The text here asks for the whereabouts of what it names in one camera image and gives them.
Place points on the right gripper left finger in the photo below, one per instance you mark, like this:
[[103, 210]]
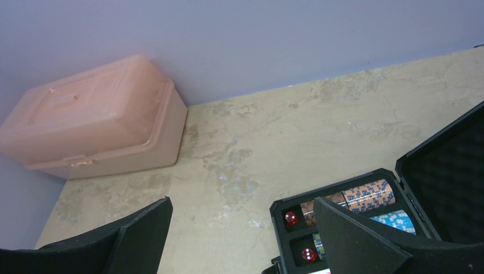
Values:
[[132, 244]]

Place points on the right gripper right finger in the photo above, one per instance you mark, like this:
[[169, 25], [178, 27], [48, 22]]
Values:
[[354, 243]]

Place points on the red die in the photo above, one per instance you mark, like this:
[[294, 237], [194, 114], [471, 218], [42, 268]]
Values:
[[309, 255], [291, 218]]

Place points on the black poker set case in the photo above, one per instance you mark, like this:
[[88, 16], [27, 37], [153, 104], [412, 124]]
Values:
[[439, 184]]

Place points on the red playing card deck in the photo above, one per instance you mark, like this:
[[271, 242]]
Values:
[[323, 271]]

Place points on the blue chip row in case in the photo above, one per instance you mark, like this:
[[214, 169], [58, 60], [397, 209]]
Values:
[[396, 219]]

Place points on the brown chip row in case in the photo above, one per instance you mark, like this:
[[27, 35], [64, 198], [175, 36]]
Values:
[[358, 199]]

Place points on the pink plastic storage box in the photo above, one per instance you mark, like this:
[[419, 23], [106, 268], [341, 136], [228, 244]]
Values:
[[125, 116]]

